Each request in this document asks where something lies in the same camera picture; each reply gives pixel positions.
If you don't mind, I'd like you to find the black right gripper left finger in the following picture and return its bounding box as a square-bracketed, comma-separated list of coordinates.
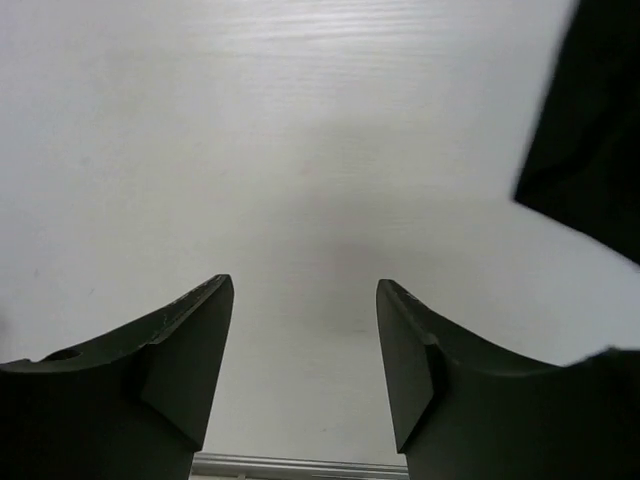
[1, 275, 234, 479]

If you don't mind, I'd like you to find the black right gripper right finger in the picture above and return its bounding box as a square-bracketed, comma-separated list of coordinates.
[376, 279, 639, 479]

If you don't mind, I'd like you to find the black pleated skirt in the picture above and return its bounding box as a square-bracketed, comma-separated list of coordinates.
[513, 1, 639, 262]

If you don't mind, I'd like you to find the aluminium table edge rail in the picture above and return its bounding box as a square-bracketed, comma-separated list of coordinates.
[191, 453, 409, 479]

